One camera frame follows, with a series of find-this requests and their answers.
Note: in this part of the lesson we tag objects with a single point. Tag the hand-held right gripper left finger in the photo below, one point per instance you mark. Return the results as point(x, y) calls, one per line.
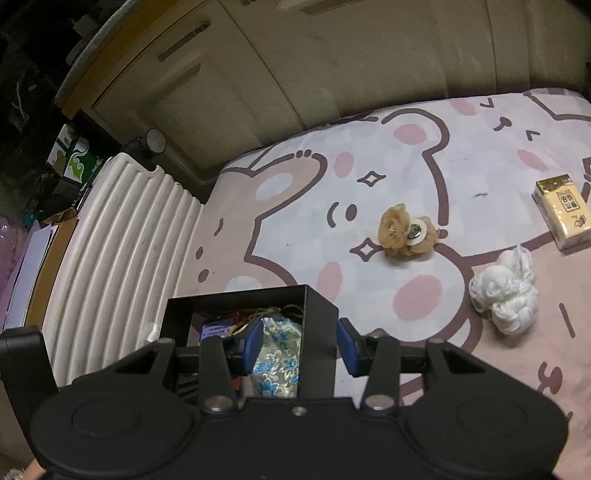
point(255, 341)

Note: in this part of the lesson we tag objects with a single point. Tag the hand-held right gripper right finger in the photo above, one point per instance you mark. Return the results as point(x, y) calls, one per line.
point(346, 346)

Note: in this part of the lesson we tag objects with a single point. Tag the black box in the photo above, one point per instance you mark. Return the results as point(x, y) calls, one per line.
point(318, 350)

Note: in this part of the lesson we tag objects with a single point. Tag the colourful patterned box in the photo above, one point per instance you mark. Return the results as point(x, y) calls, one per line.
point(217, 330)

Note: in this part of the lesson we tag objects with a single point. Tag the brown fabric flower hair clip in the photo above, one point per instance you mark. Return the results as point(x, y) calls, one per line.
point(397, 230)

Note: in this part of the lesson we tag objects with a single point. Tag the white yarn bundle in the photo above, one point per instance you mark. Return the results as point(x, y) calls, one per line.
point(505, 295)

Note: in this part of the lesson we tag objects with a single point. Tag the cream and gold small pack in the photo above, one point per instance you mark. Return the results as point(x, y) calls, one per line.
point(565, 210)

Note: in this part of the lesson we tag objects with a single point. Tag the white paper sheets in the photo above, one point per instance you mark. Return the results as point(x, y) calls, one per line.
point(30, 272)

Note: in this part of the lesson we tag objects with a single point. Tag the pink cloth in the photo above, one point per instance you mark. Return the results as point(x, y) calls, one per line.
point(9, 258)

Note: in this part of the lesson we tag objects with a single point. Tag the brown cardboard box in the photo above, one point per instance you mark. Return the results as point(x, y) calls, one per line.
point(51, 258)

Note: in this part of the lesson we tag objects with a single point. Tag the white ribbed radiator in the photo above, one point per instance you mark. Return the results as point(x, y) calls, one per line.
point(120, 258)

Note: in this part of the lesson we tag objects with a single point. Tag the bear printed blanket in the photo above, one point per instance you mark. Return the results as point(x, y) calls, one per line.
point(415, 152)

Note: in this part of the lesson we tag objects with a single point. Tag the green and white box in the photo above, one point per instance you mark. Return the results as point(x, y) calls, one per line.
point(78, 159)

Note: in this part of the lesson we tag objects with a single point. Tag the cream cabinet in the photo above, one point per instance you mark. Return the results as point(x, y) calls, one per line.
point(323, 60)

